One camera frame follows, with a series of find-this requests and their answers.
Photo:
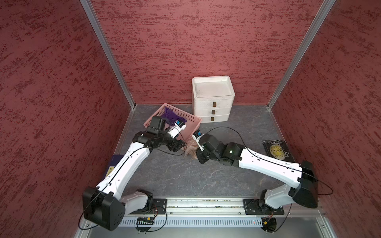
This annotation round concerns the left aluminium corner post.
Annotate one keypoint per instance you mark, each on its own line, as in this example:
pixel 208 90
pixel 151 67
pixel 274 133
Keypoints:
pixel 95 23

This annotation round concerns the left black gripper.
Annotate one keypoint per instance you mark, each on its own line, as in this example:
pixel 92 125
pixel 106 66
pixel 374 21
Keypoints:
pixel 175 145

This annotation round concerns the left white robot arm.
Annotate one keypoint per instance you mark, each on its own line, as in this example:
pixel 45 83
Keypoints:
pixel 104 204

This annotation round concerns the black moon book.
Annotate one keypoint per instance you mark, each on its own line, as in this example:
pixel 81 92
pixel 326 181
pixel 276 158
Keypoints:
pixel 278 149

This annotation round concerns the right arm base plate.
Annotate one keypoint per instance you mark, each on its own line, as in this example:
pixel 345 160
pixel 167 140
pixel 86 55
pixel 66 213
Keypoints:
pixel 258 207

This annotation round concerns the right aluminium corner post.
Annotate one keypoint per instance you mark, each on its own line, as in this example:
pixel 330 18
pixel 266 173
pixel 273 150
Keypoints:
pixel 314 27

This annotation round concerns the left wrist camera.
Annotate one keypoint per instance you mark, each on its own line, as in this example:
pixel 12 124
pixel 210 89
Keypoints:
pixel 176 128

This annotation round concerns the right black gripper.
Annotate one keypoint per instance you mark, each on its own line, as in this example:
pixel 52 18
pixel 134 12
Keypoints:
pixel 202 158

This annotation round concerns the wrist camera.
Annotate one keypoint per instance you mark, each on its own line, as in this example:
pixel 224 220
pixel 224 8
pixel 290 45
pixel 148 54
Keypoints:
pixel 197 135
pixel 176 128

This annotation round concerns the pink plastic basket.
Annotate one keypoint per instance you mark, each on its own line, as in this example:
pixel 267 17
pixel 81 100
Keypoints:
pixel 193 122

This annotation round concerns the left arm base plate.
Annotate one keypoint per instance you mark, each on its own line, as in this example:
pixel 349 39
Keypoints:
pixel 158 208

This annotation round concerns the striped beige dishcloth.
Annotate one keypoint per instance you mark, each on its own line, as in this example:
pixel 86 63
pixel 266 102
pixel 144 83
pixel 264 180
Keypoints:
pixel 191 148

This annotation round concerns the purple dishcloth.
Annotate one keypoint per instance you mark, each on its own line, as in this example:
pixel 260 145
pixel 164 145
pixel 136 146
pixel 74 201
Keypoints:
pixel 170 117

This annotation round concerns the aluminium corner post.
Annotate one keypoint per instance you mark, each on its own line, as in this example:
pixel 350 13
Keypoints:
pixel 95 23
pixel 314 27

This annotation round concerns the dark blue book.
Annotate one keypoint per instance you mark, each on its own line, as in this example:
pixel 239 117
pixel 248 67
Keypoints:
pixel 112 164

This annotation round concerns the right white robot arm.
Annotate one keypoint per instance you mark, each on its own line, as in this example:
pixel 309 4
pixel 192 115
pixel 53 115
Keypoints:
pixel 300 184

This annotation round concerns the white three-drawer organizer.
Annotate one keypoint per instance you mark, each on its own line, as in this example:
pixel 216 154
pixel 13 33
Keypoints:
pixel 213 98

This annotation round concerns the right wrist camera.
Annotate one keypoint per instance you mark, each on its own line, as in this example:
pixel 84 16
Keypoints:
pixel 197 135

